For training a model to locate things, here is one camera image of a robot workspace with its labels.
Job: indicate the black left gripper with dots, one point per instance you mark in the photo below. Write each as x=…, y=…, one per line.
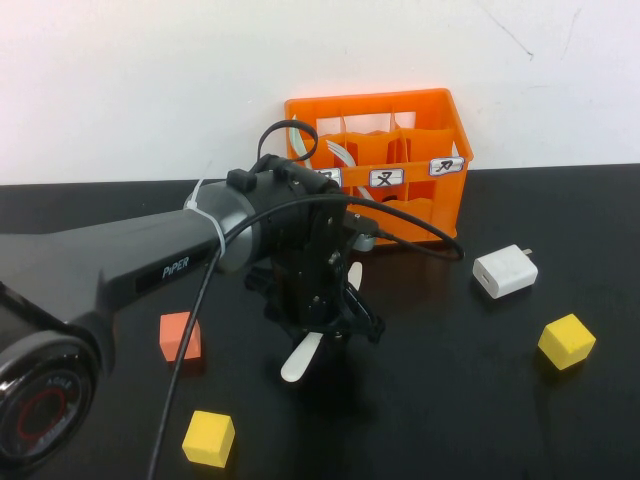
x=310, y=270

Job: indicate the white plastic knife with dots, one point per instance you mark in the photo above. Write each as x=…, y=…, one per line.
x=300, y=362

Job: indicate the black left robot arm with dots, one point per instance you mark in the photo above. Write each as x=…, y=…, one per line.
x=125, y=250

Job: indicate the orange plastic cutlery holder crate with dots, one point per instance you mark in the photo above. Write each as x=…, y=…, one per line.
x=430, y=135

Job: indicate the paper label spoon character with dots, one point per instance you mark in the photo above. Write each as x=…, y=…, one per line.
x=332, y=176

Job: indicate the white zip tie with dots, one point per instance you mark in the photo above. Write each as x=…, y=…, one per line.
x=212, y=220

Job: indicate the paper label fork character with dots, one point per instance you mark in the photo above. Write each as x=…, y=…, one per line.
x=386, y=178

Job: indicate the orange foam cube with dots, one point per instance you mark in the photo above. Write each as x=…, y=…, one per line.
x=172, y=335

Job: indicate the white plastic fork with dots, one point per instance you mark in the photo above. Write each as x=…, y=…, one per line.
x=345, y=156

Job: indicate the white plastic spoon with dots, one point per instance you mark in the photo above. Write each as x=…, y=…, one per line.
x=298, y=142

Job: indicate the yellow foam cube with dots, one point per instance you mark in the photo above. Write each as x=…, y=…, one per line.
x=209, y=439
x=567, y=342

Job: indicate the paper label knife character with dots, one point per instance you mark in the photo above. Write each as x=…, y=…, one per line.
x=446, y=166

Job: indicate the white USB wall charger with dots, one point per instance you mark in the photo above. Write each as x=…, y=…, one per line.
x=506, y=271

